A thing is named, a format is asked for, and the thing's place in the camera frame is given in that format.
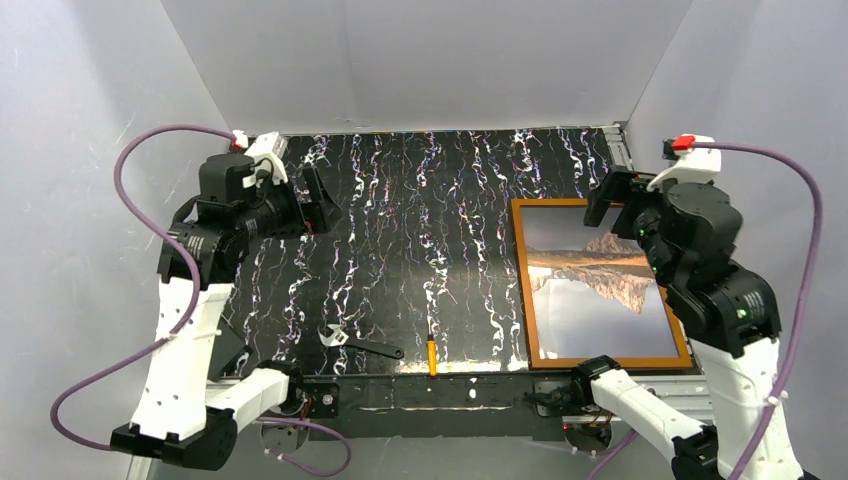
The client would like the mountain landscape photo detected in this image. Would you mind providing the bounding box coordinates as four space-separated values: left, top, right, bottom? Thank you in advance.
521 205 684 361

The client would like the yellow handled screwdriver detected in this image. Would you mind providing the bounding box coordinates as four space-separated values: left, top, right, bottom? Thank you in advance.
426 333 438 377

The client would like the wooden picture frame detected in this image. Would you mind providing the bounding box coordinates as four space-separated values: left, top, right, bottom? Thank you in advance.
510 197 695 371

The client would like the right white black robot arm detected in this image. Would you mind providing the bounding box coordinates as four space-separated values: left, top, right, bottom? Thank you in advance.
572 170 805 479

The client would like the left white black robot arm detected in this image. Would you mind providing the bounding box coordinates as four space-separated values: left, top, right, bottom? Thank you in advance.
110 153 341 471

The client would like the black adjustable wrench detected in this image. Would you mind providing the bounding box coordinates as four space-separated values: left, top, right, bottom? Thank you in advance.
319 324 405 360

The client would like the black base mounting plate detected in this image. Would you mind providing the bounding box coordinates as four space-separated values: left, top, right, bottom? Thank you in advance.
241 370 637 443

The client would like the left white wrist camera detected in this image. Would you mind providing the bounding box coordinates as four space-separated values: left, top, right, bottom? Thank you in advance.
231 130 289 188

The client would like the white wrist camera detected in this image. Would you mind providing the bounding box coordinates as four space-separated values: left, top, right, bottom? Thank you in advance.
646 134 722 192
231 130 289 188

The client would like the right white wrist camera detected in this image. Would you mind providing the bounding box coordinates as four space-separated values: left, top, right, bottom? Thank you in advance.
646 134 722 192

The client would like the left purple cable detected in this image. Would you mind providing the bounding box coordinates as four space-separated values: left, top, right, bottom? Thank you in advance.
50 124 352 478

